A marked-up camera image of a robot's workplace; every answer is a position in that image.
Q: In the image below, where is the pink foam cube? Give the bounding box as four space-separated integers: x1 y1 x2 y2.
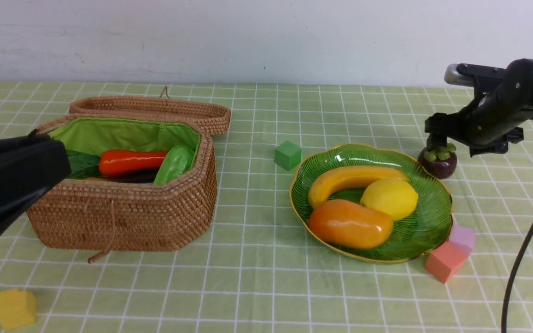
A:
448 224 476 257

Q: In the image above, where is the purple toy mangosteen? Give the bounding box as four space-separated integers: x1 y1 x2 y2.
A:
417 142 458 179

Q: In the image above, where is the green leaf-shaped glass plate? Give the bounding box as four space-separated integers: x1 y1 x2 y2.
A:
288 143 453 264

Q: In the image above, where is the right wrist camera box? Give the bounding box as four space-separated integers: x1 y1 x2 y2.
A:
444 63 505 91

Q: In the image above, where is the green foam cube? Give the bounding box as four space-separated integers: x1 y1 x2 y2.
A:
273 141 302 171

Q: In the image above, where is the yellow toy banana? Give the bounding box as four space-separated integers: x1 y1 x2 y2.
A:
308 165 410 209

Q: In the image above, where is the purple toy eggplant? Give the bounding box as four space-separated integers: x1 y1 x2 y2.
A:
106 169 157 184

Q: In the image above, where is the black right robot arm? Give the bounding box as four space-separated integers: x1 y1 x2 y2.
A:
425 59 533 156

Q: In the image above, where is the yellow foam block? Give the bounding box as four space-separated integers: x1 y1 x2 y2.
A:
0 289 37 331

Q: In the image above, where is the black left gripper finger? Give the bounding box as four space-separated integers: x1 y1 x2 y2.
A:
0 131 71 236

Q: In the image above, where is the woven wicker basket green lining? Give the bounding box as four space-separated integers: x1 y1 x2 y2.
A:
26 114 218 264

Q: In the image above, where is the woven wicker basket lid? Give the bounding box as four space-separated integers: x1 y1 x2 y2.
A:
68 86 231 136

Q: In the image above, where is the green toy bitter gourd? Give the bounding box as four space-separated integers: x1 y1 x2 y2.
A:
154 145 195 185

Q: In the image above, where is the orange toy carrot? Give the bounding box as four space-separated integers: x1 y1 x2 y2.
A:
66 149 168 179

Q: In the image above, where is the orange toy mango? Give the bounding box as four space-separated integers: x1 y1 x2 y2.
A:
307 199 394 250

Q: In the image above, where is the coral foam cube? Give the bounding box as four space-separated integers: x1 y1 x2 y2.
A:
425 242 468 284

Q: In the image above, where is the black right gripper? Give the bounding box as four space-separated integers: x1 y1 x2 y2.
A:
425 111 524 157

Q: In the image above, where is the yellow toy lemon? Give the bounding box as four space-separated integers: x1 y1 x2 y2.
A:
360 179 419 222

